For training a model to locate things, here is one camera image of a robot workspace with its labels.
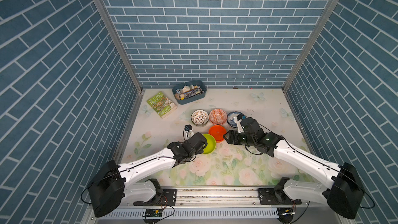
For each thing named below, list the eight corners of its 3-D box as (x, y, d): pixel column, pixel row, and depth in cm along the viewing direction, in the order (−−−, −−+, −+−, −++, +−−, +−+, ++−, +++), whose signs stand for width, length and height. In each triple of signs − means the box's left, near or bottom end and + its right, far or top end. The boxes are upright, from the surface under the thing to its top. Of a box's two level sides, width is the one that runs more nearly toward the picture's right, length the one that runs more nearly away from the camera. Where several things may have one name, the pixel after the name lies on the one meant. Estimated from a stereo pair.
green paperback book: (147, 103, 114) (145, 99, 111) (162, 94, 121) (161, 90, 117) (162, 119, 105) (161, 116, 102) (178, 109, 111) (177, 105, 108)
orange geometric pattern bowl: (206, 120, 104) (206, 115, 99) (217, 111, 109) (217, 105, 104) (218, 130, 99) (218, 125, 94) (228, 120, 104) (230, 115, 99)
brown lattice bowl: (191, 126, 99) (190, 122, 95) (192, 113, 106) (191, 109, 102) (208, 126, 99) (209, 122, 95) (208, 113, 106) (209, 109, 102)
